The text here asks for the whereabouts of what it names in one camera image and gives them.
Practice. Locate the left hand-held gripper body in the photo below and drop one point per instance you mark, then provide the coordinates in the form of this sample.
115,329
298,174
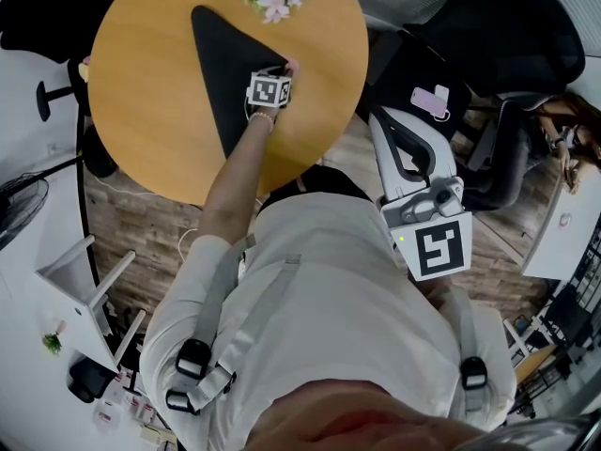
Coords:
265,91

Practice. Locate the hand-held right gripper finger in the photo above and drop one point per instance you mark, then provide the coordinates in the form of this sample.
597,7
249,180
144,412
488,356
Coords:
446,162
385,172

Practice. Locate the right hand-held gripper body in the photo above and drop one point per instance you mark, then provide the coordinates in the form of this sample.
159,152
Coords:
441,247

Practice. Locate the pink table mat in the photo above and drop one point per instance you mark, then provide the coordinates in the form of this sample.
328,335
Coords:
225,64

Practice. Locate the person's right forearm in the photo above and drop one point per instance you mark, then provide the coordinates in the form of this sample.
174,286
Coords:
432,291

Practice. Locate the person's left forearm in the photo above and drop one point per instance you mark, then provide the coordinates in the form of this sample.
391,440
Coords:
230,181

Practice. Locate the person's black trousers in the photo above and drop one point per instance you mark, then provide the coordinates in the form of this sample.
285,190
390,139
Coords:
324,181

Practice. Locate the pink smartphone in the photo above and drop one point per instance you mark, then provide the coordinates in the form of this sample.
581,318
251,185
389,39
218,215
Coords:
426,101

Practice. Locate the white power bank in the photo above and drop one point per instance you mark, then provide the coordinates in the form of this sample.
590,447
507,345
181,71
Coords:
442,93

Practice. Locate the person's white shirt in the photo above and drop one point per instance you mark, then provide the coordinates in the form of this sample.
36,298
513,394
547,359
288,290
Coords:
338,299

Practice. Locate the small red white object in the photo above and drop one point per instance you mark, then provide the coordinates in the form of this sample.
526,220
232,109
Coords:
564,221

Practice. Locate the black office chair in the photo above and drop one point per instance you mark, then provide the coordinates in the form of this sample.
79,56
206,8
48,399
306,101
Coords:
42,21
507,40

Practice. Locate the black standing fan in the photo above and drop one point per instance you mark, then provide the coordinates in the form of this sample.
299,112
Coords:
98,153

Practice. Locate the person's face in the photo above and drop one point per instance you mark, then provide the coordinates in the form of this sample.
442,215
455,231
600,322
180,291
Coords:
357,421

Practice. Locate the grey chest harness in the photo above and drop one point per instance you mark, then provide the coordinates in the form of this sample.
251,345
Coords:
225,308

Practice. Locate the white desk with legs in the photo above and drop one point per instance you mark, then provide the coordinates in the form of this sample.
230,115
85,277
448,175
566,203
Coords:
70,299

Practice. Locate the small green potted plant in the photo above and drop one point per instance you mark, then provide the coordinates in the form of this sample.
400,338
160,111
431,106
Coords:
52,343

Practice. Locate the pile of red white boxes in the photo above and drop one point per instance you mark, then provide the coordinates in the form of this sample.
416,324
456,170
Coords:
127,407

